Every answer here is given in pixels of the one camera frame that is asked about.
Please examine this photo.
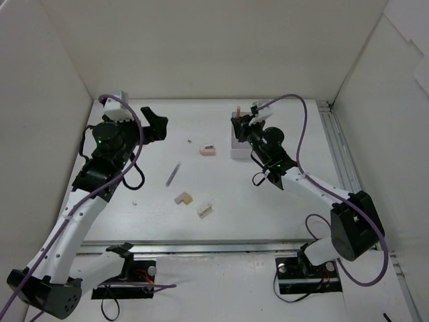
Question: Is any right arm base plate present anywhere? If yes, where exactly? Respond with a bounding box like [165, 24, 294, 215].
[274, 257, 343, 296]

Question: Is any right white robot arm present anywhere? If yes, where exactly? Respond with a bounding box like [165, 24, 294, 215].
[231, 115, 388, 276]

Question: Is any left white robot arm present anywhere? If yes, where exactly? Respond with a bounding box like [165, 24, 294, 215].
[7, 107, 168, 319]

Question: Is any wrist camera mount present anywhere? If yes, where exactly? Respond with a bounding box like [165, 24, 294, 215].
[249, 101, 273, 126]
[102, 98, 133, 122]

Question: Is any pink correction tape dispenser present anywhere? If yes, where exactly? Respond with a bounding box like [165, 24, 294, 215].
[199, 145, 216, 156]

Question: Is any purple highlighter pen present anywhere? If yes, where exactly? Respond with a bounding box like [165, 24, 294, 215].
[166, 162, 181, 187]

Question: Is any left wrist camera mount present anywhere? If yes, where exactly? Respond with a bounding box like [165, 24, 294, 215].
[102, 98, 133, 122]

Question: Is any tan L-shaped eraser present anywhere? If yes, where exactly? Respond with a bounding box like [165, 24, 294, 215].
[174, 192, 193, 205]

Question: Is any aluminium frame rail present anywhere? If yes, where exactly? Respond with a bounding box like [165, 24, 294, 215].
[71, 100, 419, 321]

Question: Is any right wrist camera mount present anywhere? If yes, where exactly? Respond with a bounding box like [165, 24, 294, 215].
[249, 101, 273, 126]

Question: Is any cream white eraser block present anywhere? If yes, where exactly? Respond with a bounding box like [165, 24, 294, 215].
[197, 203, 213, 219]

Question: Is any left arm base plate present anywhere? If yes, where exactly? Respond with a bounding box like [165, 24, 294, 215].
[90, 259, 156, 300]

